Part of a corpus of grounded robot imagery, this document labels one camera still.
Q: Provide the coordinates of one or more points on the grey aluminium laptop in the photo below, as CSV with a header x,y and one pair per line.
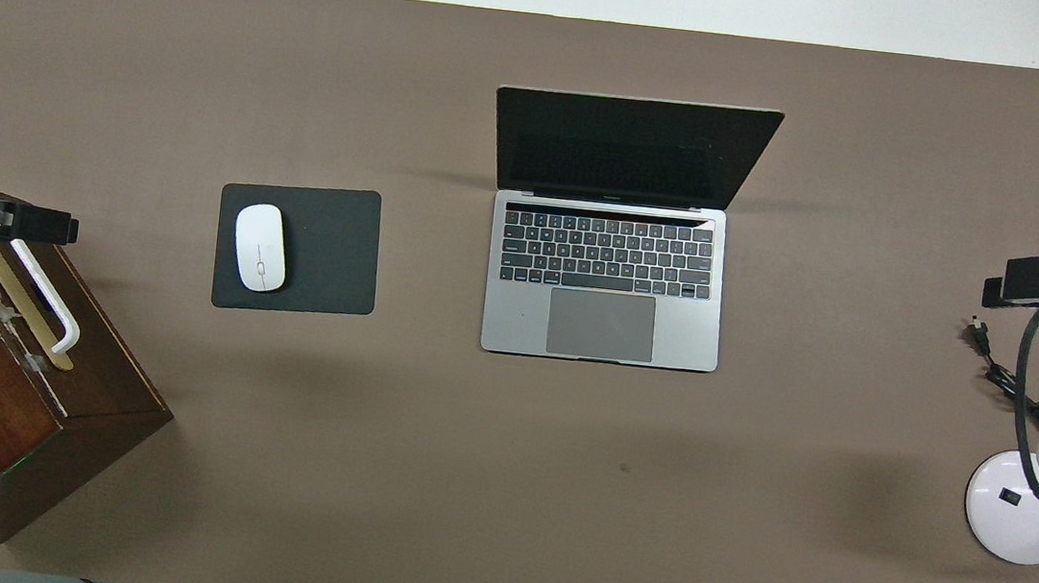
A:
x,y
603,324

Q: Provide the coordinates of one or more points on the white computer mouse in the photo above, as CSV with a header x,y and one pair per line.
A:
x,y
260,247

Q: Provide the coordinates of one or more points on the black mouse pad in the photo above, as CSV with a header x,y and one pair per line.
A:
x,y
330,252

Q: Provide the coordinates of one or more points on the brown table mat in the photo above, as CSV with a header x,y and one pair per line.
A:
x,y
499,483

